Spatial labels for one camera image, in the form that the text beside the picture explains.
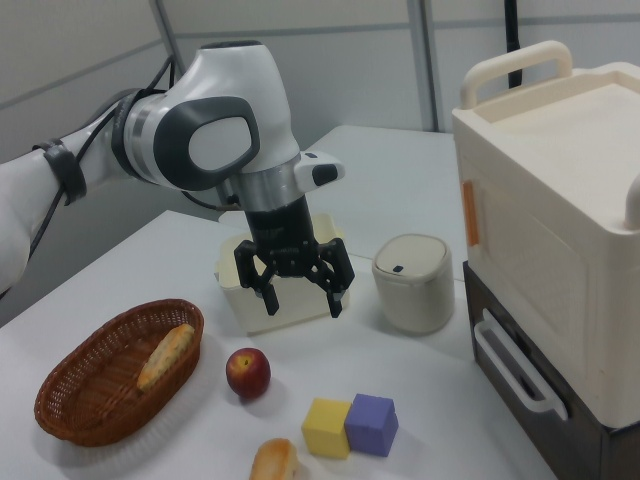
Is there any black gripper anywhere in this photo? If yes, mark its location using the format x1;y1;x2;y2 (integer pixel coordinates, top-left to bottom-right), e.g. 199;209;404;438
233;192;356;319

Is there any cream open plastic container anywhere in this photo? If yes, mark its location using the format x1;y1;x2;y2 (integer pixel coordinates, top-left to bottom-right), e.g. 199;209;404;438
213;212;351;337

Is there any red apple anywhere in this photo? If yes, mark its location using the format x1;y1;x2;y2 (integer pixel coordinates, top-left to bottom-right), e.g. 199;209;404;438
225;347;272;400

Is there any cream round lidded bin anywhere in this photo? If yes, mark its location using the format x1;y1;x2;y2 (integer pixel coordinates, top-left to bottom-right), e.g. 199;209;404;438
371;233;456;335

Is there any long bread loaf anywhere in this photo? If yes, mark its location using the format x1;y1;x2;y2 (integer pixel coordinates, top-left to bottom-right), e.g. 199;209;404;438
136;323;196;393

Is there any yellow foam cube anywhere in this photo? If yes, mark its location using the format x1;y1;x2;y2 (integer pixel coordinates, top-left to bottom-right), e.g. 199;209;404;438
300;397;353;460

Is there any purple foam cube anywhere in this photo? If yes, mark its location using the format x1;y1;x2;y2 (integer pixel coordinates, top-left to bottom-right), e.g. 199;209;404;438
343;393;400;458

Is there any round bread roll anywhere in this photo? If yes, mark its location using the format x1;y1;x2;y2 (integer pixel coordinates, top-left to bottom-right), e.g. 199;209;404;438
248;438;300;480

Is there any brown wicker basket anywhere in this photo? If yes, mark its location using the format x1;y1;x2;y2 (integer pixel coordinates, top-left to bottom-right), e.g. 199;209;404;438
34;298;206;448

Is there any dark brown drawer unit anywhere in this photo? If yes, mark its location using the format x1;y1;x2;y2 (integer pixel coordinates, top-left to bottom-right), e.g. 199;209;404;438
462;260;640;480

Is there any cream toy oven cabinet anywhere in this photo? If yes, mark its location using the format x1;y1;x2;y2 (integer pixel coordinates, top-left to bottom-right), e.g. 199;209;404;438
451;40;640;427

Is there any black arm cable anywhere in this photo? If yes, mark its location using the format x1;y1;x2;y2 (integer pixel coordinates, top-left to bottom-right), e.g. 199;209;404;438
0;55;177;301

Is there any black hanging cable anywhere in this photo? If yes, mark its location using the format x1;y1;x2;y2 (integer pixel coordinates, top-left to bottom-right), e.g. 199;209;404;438
502;0;524;91

